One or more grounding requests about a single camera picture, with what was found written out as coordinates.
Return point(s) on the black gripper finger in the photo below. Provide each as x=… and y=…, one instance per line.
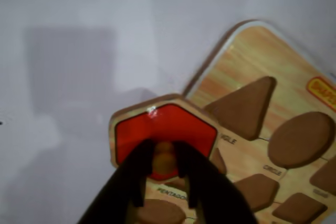
x=218, y=190
x=118, y=182

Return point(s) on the red hexagon piece yellow pin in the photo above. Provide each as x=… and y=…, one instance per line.
x=168, y=121

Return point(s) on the wooden shape puzzle board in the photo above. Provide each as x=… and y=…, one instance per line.
x=288, y=90

